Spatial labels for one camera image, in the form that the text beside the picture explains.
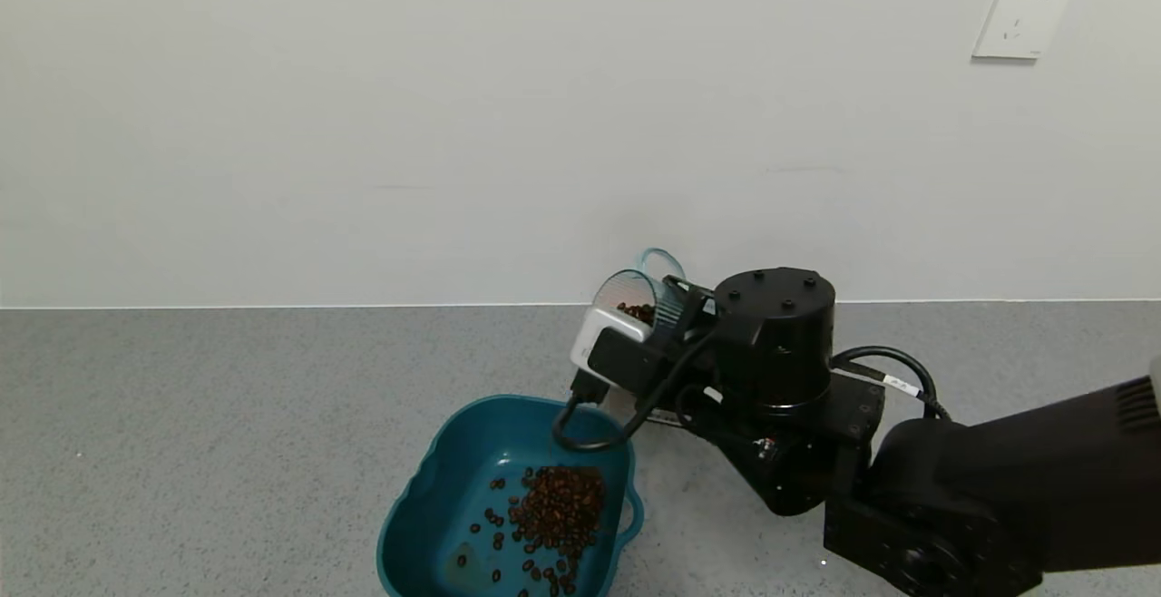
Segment white wall socket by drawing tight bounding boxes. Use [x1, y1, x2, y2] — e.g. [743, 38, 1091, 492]
[972, 0, 1078, 61]

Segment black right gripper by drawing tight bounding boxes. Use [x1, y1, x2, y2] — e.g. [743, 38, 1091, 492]
[656, 274, 721, 348]

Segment black camera cable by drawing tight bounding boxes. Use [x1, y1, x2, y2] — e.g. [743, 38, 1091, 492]
[551, 329, 722, 453]

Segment teal plastic basin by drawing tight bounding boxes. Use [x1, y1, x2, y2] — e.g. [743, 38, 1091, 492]
[376, 395, 645, 597]

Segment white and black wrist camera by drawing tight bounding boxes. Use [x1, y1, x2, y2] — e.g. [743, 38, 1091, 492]
[570, 306, 670, 406]

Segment blue ribbed transparent cup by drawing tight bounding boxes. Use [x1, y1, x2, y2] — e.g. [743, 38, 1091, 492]
[590, 248, 690, 344]

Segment black cable with white label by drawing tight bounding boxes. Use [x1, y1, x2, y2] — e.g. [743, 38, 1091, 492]
[829, 346, 951, 422]

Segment brown coffee beans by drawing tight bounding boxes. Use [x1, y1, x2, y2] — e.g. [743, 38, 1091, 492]
[456, 301, 656, 597]

